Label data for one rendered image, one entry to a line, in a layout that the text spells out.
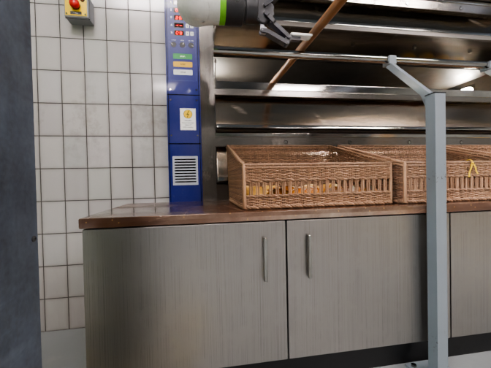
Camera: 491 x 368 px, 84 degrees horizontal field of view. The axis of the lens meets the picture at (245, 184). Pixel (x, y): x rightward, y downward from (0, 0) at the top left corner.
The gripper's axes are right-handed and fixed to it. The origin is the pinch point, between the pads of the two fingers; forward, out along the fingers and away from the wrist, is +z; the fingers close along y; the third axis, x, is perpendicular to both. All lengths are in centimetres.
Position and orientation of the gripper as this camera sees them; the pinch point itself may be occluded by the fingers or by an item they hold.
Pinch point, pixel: (307, 15)
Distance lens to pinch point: 103.5
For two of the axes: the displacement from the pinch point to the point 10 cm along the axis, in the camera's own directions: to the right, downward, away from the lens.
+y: 0.2, 10.0, 0.1
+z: 9.9, -0.2, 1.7
